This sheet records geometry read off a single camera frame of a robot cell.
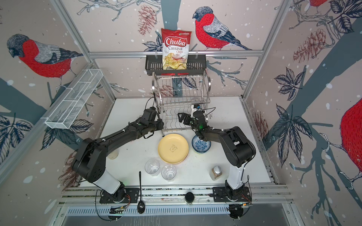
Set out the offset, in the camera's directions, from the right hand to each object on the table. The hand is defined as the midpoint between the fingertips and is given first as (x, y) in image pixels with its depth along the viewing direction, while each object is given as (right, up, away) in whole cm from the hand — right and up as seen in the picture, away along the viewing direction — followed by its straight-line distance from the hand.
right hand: (180, 117), depth 94 cm
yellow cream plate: (-5, -20, -5) cm, 21 cm away
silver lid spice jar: (+19, -27, -22) cm, 40 cm away
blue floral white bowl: (+13, -18, -6) cm, 23 cm away
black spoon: (-19, -44, -24) cm, 54 cm away
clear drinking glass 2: (-6, -32, -12) cm, 35 cm away
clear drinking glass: (-17, -29, -10) cm, 35 cm away
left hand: (-11, -4, -4) cm, 12 cm away
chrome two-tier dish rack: (-7, +19, +32) cm, 38 cm away
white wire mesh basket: (-60, +2, -23) cm, 64 cm away
